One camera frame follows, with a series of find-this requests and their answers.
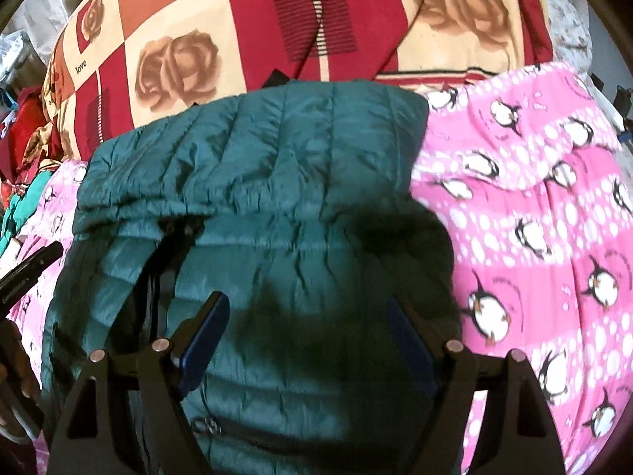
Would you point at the rose print checkered quilt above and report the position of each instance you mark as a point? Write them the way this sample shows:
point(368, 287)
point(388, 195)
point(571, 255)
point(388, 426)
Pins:
point(237, 24)

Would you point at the red cloth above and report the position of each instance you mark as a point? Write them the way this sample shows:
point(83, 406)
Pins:
point(24, 123)

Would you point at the golden satin cloth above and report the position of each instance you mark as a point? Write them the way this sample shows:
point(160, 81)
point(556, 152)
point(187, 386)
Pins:
point(42, 143)

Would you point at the person's left hand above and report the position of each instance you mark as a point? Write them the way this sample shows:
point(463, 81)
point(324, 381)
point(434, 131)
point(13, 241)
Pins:
point(20, 361)

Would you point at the teal cloth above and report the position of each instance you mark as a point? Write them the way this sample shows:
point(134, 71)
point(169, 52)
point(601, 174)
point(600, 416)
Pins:
point(15, 212)

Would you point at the pink penguin print blanket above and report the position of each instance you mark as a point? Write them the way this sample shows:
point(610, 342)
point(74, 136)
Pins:
point(524, 208)

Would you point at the white floral sheet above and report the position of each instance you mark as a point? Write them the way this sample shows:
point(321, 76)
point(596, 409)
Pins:
point(566, 29)

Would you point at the teal puffer jacket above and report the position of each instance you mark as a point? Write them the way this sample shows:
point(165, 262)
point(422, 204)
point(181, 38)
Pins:
point(296, 168)

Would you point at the black tripod stand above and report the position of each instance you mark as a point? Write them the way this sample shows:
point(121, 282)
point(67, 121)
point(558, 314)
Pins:
point(623, 99)

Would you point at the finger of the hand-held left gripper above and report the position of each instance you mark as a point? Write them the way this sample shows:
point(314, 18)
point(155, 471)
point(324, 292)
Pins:
point(44, 260)

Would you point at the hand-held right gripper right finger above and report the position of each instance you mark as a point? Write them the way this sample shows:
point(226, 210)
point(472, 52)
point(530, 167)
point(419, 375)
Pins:
point(413, 341)

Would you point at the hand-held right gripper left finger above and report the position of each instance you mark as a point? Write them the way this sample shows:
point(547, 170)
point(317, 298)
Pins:
point(200, 341)

